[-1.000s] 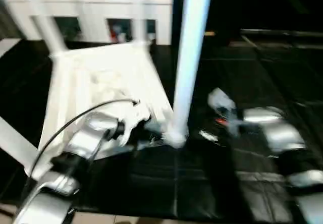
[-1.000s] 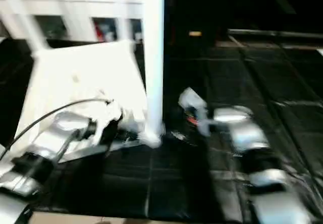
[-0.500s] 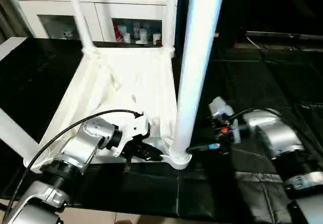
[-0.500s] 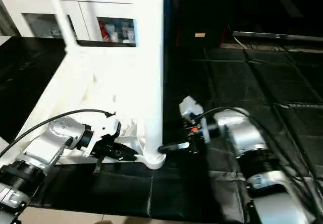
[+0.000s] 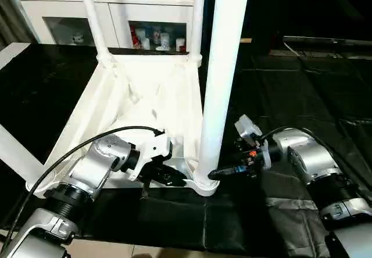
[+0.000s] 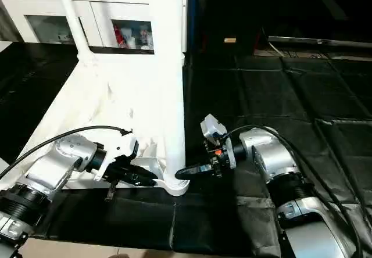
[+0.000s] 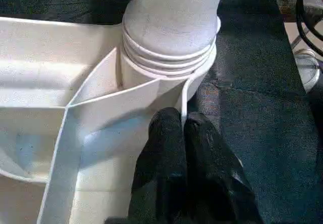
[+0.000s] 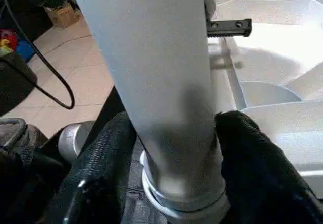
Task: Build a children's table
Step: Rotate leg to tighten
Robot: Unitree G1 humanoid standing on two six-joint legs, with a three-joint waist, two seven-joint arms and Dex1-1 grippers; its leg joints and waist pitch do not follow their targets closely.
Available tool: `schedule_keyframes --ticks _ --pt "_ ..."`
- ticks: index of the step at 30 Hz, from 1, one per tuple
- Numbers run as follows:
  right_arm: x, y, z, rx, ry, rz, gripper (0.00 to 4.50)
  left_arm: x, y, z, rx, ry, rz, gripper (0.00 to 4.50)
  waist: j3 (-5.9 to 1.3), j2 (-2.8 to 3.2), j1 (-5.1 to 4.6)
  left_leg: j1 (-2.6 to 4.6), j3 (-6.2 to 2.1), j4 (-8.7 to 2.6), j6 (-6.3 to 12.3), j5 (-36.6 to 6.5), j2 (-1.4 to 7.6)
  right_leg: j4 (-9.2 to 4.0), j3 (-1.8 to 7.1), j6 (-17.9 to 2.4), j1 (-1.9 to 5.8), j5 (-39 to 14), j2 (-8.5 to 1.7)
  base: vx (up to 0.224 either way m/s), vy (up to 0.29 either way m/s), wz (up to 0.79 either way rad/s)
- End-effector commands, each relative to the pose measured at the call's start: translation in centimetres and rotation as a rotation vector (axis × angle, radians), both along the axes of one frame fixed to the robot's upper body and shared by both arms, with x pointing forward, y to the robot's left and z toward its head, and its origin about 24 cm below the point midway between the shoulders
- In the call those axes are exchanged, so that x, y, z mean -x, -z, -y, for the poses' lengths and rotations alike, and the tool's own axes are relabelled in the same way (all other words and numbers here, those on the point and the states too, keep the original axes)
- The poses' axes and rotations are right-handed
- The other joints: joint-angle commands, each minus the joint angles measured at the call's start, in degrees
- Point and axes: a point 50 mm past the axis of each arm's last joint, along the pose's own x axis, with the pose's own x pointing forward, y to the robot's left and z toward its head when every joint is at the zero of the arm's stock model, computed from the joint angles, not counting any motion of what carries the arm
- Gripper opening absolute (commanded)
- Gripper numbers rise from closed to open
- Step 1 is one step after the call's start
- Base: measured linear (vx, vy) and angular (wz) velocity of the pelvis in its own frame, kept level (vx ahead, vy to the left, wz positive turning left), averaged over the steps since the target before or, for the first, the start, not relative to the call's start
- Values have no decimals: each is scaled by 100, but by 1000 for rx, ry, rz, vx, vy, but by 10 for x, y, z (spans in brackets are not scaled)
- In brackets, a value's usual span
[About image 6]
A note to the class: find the white plastic table top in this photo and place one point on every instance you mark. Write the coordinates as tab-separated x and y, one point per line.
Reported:
101	95

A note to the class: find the white plastic table leg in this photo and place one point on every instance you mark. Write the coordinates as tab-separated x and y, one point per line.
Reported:
72	22
168	66
3	160

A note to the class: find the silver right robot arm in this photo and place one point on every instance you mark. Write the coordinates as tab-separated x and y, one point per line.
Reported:
270	153

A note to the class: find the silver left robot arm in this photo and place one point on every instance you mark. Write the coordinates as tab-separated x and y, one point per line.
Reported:
72	147

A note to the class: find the black mat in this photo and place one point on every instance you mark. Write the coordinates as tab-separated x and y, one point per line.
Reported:
290	95

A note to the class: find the yellow label sticker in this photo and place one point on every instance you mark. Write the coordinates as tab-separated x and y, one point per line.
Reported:
230	40

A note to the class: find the red and white bottle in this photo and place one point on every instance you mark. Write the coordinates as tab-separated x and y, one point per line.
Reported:
117	35

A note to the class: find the long black bar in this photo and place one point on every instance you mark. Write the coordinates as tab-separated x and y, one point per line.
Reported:
319	41

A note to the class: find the white cabinet with glass doors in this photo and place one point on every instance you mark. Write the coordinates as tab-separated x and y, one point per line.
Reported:
43	8

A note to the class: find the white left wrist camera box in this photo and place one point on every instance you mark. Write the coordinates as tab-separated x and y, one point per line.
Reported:
122	146

